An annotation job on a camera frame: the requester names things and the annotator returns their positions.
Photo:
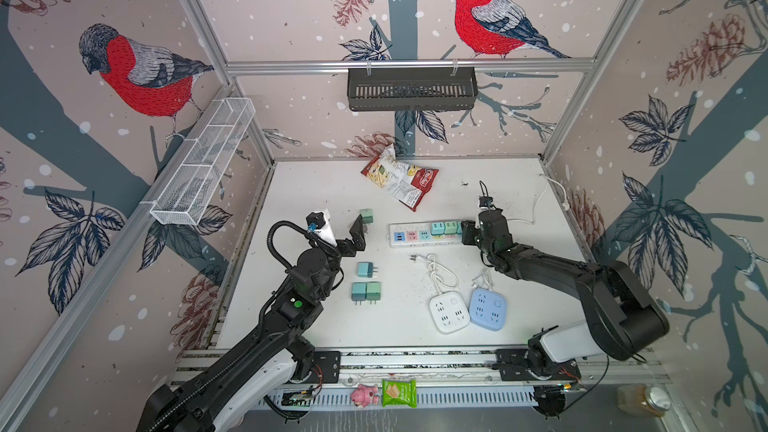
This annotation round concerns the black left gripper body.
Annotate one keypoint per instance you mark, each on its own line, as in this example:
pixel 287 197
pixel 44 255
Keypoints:
pixel 345 249

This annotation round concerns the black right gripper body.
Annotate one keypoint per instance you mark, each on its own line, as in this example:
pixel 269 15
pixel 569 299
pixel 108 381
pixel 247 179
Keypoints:
pixel 472 234

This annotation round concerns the light green plug adapter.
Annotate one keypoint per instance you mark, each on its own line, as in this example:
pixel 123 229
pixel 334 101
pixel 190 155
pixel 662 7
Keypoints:
pixel 451 227

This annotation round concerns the green plug adapter front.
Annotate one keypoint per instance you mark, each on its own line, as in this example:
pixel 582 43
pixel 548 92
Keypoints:
pixel 373 292

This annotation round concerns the white multicolour power strip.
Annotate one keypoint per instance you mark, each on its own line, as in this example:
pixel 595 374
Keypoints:
pixel 417 234

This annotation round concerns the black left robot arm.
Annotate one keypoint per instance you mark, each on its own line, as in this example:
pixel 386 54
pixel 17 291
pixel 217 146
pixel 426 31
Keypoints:
pixel 274 351

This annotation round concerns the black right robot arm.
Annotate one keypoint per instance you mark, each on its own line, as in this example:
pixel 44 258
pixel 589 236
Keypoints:
pixel 620 317

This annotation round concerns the green plug adapter far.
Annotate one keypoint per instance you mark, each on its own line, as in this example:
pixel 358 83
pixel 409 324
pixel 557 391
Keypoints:
pixel 367 216

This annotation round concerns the teal plug adapter front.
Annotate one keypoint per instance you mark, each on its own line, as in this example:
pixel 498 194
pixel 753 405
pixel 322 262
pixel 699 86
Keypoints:
pixel 358 292

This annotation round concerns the red white chips bag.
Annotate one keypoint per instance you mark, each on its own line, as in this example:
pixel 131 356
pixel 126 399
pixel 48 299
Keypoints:
pixel 406 183

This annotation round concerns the blue square power socket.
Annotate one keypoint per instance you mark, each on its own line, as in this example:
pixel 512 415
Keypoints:
pixel 487 309

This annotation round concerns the white square power socket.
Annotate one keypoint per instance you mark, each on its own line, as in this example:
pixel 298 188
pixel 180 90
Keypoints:
pixel 449 312

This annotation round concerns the pink toy pig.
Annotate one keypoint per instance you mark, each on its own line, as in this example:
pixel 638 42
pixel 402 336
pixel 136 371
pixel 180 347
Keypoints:
pixel 364 396

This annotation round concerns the green snack packet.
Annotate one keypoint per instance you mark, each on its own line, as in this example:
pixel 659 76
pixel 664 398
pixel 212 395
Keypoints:
pixel 396 393

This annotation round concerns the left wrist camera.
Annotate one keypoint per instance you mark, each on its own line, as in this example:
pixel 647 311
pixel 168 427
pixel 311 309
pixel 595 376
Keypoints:
pixel 318 223

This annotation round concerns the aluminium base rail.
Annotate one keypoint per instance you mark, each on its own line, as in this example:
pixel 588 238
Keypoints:
pixel 467 377

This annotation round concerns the black hanging wire basket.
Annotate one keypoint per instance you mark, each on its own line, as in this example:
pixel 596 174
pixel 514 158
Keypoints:
pixel 412 89

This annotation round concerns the white wire mesh shelf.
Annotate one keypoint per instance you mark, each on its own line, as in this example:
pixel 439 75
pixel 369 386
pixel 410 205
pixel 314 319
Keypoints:
pixel 193 184

